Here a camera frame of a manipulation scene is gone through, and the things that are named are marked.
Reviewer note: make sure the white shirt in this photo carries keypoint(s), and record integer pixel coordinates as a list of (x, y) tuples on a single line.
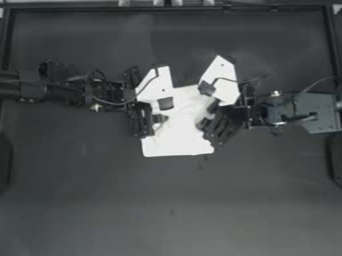
[(182, 133)]

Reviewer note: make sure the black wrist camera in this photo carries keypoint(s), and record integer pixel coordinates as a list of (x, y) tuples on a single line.
[(166, 104), (207, 88)]

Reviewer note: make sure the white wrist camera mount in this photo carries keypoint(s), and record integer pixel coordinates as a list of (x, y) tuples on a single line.
[(155, 86), (222, 80)]

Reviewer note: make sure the light grey post stub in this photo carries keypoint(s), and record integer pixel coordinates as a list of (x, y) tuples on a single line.
[(176, 2), (123, 2), (158, 2), (208, 2)]

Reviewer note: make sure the black metal frame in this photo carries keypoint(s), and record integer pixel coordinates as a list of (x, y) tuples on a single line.
[(67, 6)]

